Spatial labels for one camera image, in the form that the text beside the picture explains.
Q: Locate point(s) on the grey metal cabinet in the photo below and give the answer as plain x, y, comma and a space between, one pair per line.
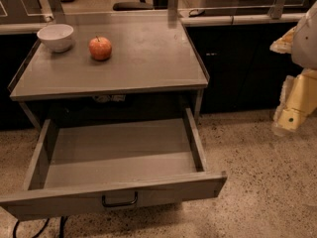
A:
153, 73

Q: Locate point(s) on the white ceramic bowl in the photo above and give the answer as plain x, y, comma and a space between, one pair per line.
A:
57, 37

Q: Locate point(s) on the black drawer handle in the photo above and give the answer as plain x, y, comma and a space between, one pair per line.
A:
120, 199

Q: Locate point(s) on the black object on counter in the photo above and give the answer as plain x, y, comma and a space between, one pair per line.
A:
196, 13

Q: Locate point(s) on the red apple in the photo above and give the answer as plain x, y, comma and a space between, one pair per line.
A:
100, 48

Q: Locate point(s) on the grey top drawer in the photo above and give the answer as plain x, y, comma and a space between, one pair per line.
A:
72, 168

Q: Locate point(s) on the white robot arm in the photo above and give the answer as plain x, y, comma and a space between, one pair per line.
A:
304, 47

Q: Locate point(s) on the dark counter cabinet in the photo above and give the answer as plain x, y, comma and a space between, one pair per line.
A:
244, 73

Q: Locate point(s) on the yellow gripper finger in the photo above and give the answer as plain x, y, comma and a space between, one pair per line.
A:
283, 45
298, 99

